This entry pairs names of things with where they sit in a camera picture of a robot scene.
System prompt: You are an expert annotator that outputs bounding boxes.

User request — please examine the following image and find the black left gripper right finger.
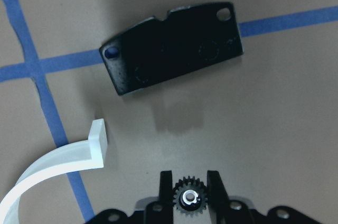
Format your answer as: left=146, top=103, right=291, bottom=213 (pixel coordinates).
left=207, top=170, right=231, bottom=223

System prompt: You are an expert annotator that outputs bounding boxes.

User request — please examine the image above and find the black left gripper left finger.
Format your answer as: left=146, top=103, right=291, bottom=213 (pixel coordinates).
left=158, top=171, right=174, bottom=223

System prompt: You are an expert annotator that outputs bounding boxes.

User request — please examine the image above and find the small black bearing gear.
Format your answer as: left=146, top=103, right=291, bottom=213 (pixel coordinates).
left=172, top=176, right=208, bottom=217

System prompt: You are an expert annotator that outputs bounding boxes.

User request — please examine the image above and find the white curved plastic piece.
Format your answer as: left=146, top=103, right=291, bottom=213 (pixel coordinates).
left=1, top=119, right=108, bottom=223

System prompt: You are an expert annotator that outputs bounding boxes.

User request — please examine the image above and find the small black plastic bracket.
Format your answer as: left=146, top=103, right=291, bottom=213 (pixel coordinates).
left=99, top=2, right=243, bottom=96

